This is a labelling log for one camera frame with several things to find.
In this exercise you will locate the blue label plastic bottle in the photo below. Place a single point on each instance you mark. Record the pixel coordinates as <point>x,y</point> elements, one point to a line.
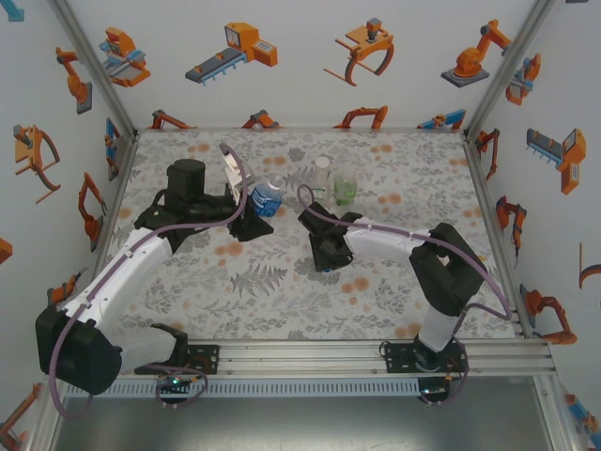
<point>266,202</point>

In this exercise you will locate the clear cup with green liquid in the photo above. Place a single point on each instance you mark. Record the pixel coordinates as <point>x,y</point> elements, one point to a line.
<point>345,190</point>

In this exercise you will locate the white bottle cap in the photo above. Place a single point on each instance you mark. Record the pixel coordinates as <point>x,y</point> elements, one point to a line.
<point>322,162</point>

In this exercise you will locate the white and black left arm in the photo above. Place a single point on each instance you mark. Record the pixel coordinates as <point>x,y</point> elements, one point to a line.
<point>122,272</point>

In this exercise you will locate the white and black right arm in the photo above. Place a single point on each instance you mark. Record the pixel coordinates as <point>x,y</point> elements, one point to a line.
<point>385,244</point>

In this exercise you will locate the floral patterned table cover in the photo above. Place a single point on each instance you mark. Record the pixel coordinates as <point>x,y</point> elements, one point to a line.
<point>300,300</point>

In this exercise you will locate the small controller circuit board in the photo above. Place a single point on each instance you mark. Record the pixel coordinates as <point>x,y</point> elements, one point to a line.
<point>434,390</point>
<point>174,383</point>

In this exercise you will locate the grey metal shelf plate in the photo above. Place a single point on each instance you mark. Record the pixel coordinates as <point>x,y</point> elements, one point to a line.
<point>300,427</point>

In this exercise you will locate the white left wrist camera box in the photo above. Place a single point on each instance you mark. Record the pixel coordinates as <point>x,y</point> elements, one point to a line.
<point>233,171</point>

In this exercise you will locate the aluminium frame side bar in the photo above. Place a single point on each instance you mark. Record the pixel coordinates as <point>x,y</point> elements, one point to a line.
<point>116,205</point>
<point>496,235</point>

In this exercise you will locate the aluminium mounting rail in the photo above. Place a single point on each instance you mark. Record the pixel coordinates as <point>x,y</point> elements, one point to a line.
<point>300,359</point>

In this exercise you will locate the aluminium frame cross bar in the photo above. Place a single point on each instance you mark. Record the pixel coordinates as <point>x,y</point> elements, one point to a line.
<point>300,129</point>

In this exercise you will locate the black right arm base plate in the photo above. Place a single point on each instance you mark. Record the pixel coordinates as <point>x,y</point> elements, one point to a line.
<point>396,362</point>

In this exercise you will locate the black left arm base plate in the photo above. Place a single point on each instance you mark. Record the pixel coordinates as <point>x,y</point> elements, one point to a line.
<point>206,359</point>

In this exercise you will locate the aluminium frame post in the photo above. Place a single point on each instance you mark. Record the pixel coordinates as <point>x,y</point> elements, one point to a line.
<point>94,66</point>
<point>556,413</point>
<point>509,66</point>
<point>47,423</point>

